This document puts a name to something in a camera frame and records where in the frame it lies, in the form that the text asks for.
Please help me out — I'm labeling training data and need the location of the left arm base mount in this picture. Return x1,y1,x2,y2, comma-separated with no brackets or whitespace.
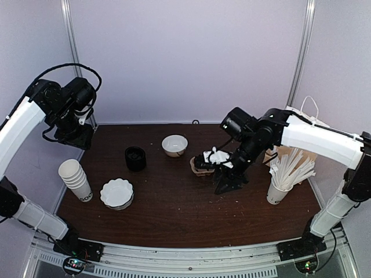
48,231,104,277

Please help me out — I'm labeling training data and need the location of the brown paper bag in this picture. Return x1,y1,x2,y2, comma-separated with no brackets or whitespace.
262,95,331,186

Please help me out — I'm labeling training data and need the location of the stack of black lids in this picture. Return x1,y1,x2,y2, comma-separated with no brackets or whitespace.
125,147,147,172

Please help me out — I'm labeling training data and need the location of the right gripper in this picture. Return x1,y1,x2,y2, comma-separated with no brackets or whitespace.
213,133,265,195

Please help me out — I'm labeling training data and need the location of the cardboard cup carrier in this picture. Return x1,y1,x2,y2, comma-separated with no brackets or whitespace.
190,157,214,177

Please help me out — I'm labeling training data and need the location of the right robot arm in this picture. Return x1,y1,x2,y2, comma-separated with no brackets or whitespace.
214,107,370,256

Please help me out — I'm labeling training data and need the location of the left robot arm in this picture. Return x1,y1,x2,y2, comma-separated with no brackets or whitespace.
1,63,100,257

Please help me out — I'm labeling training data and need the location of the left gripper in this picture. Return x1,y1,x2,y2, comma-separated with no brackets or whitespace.
49,101,94,151

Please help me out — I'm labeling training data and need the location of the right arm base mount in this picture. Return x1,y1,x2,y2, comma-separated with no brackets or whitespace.
277,233,327,275

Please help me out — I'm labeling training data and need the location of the white round bowl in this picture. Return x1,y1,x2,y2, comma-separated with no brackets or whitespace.
162,134,188,158

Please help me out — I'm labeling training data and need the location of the paper cup holding straws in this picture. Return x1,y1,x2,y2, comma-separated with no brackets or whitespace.
267,177,294,205

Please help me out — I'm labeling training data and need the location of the stack of white paper cups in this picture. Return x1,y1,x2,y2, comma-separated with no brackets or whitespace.
58,159,93,202

